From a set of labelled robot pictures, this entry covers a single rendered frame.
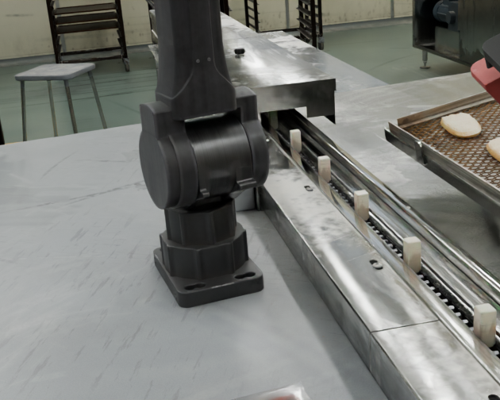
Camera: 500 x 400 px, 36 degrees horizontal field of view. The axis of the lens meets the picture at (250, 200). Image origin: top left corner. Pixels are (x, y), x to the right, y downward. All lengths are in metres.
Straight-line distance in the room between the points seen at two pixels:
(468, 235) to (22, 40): 7.06
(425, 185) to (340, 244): 0.30
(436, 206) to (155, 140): 0.39
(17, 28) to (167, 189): 7.09
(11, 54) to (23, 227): 6.81
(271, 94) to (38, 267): 0.48
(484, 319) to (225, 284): 0.25
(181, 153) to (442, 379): 0.30
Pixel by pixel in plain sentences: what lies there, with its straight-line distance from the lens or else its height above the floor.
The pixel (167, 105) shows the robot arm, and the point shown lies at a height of 1.01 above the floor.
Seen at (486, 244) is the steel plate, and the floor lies 0.82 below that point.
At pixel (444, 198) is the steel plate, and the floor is 0.82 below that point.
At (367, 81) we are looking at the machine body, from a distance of 1.67.
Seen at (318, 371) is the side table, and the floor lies 0.82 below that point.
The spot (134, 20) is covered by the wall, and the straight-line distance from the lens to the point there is 7.74.
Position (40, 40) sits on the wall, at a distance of 7.76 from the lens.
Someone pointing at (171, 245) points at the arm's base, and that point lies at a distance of 0.76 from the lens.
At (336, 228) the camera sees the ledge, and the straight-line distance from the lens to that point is 0.78.
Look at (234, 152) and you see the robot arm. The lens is 0.71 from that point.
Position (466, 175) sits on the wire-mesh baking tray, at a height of 0.89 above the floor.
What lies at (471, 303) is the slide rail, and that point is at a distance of 0.67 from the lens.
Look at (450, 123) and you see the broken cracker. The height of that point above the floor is 0.91.
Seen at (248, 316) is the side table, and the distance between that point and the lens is 0.72.
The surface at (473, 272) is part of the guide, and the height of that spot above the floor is 0.86.
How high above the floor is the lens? 1.16
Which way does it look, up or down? 20 degrees down
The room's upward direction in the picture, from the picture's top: 5 degrees counter-clockwise
